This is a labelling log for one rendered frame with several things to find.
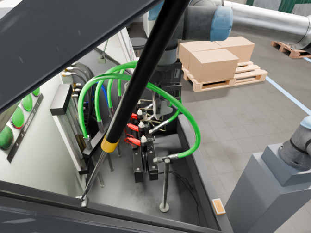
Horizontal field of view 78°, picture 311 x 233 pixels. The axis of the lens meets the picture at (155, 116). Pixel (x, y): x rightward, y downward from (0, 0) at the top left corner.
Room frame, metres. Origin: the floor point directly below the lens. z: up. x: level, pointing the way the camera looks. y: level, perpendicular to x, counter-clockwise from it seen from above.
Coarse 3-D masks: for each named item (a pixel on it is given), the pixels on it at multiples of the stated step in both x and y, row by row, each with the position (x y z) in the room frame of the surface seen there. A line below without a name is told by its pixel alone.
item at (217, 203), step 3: (216, 201) 0.33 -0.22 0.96; (219, 201) 0.33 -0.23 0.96; (213, 204) 0.32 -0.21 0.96; (216, 204) 0.31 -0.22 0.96; (219, 204) 0.31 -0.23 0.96; (216, 207) 0.30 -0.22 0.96; (219, 207) 0.30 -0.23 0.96; (222, 207) 0.30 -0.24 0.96; (219, 210) 0.29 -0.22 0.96; (222, 210) 0.29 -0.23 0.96; (216, 213) 0.29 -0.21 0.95; (222, 213) 0.29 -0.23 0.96
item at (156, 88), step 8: (96, 80) 0.43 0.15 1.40; (128, 80) 0.41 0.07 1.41; (88, 88) 0.44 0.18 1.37; (152, 88) 0.39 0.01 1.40; (160, 88) 0.39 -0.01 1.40; (80, 96) 0.45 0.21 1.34; (168, 96) 0.38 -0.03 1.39; (80, 104) 0.45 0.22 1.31; (176, 104) 0.37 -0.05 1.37; (80, 112) 0.45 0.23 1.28; (184, 112) 0.37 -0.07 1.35; (80, 120) 0.45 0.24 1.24; (192, 120) 0.36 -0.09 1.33; (88, 136) 0.46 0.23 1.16; (200, 136) 0.36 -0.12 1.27; (184, 152) 0.37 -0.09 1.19; (192, 152) 0.36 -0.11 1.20
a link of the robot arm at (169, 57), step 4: (176, 48) 0.48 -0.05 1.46; (164, 52) 0.46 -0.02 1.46; (168, 52) 0.47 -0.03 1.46; (172, 52) 0.47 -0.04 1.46; (176, 52) 0.49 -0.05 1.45; (164, 56) 0.46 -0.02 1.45; (168, 56) 0.47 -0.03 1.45; (172, 56) 0.47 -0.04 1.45; (176, 56) 0.49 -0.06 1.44; (160, 60) 0.46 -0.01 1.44; (164, 60) 0.46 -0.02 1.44; (168, 60) 0.47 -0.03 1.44; (172, 60) 0.47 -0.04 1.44; (160, 64) 0.46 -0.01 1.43; (164, 64) 0.46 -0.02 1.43; (168, 64) 0.47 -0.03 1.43
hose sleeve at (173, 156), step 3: (177, 153) 0.38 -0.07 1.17; (162, 156) 0.39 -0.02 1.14; (165, 156) 0.39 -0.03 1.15; (168, 156) 0.38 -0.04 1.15; (171, 156) 0.38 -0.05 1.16; (174, 156) 0.37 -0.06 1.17; (177, 156) 0.37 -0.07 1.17; (159, 159) 0.38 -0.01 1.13; (174, 159) 0.37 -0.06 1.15; (159, 162) 0.38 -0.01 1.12
